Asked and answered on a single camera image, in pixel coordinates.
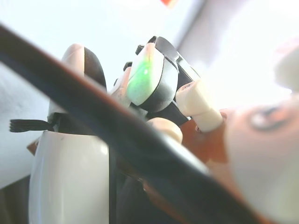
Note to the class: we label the orange rectangular block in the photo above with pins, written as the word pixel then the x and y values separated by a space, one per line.
pixel 169 2

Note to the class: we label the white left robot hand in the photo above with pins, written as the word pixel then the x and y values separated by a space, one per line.
pixel 70 175

